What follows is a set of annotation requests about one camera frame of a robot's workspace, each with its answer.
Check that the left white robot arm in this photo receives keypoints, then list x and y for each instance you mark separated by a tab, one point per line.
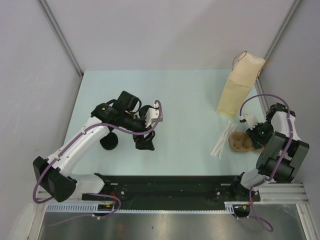
125	114

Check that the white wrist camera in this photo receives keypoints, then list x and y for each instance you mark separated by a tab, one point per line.
250	119
152	115

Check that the left aluminium frame post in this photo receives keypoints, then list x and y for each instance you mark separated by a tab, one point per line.
49	15

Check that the stack of black lids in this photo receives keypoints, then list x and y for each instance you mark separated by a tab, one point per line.
110	141

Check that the right aluminium frame post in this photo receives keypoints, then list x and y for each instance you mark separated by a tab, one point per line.
290	15

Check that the brown pulp cup carrier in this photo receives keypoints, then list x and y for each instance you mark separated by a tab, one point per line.
241	142

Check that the aluminium frame post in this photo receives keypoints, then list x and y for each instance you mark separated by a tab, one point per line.
49	15
290	15

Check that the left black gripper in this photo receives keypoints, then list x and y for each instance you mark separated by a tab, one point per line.
142	143

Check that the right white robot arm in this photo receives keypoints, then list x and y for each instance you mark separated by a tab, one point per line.
282	152

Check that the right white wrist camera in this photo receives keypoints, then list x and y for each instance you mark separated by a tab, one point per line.
250	119

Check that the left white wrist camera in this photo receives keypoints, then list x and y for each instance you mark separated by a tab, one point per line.
152	115

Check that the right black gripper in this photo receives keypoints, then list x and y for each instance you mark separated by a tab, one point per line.
259	142

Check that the white slotted cable duct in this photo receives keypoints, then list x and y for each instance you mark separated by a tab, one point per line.
79	208

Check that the white wrapped straw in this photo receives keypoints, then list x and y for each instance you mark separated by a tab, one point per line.
225	136
221	136
212	153

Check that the brown paper takeout bag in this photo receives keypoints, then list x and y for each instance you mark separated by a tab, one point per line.
246	68

